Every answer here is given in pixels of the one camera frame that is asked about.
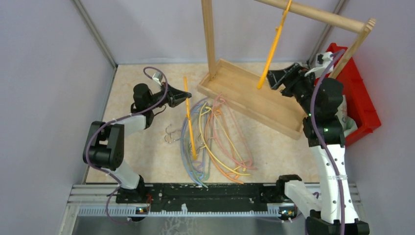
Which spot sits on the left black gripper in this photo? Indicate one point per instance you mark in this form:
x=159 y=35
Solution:
x=176 y=96

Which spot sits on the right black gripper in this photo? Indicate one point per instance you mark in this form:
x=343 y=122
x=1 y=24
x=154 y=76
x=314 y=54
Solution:
x=296 y=71

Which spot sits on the deep yellow hanger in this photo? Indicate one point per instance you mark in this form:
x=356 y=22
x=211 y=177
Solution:
x=191 y=136
x=274 y=45

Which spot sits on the pink hanger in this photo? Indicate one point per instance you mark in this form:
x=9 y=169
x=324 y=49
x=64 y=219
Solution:
x=235 y=133

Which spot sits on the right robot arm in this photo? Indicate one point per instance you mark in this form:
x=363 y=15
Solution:
x=332 y=212

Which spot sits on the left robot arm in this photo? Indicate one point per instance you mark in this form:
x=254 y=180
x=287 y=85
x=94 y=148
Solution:
x=104 y=148

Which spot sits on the blue hanger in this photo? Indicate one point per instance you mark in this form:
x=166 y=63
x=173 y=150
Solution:
x=184 y=158

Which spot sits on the green hanger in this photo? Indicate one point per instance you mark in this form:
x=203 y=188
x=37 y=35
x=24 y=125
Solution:
x=201 y=166

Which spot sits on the orange hanger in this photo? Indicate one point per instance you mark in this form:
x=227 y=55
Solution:
x=210 y=135

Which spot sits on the purple hanger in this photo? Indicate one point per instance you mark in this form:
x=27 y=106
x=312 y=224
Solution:
x=188 y=151

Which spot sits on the printed cloth in bin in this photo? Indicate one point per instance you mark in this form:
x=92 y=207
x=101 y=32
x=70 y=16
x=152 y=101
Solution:
x=348 y=124

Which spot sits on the red plastic bin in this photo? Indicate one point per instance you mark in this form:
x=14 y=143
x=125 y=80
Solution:
x=359 y=104

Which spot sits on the light yellow hanger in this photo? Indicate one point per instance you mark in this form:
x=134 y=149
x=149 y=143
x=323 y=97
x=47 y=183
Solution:
x=215 y=148

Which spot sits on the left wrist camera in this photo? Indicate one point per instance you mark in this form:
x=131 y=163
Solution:
x=157 y=77

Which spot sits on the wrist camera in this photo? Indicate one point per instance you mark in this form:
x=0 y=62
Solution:
x=157 y=77
x=323 y=61

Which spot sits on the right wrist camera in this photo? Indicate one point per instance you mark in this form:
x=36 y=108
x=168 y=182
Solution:
x=323 y=61

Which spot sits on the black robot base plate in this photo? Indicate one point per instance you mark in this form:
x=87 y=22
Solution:
x=221 y=197

